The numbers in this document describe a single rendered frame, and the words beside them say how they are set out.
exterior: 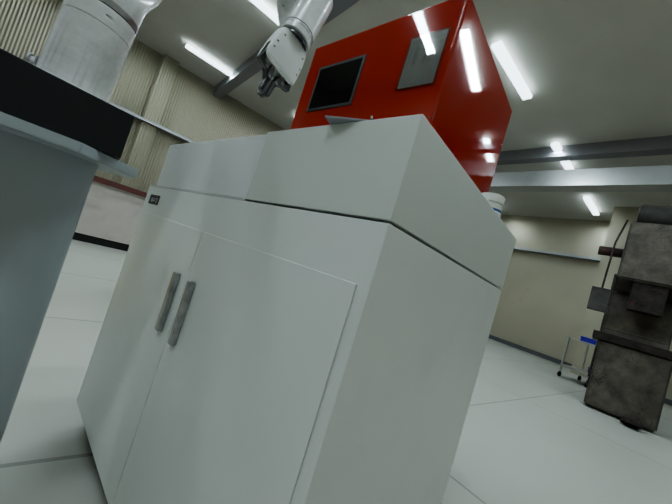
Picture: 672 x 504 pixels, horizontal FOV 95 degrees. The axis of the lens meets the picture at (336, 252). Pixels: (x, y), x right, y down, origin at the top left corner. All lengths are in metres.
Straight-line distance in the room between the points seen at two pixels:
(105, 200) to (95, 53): 4.90
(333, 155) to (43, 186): 0.56
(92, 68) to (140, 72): 8.07
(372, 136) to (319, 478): 0.46
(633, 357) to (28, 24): 10.87
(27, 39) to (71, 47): 8.06
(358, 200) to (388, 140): 0.09
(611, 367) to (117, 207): 7.05
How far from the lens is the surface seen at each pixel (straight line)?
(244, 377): 0.55
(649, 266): 5.45
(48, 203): 0.82
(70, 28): 0.88
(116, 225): 5.74
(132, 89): 8.80
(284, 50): 0.92
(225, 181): 0.75
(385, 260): 0.40
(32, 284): 0.85
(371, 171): 0.45
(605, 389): 5.30
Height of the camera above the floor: 0.74
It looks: 3 degrees up
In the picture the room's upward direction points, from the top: 17 degrees clockwise
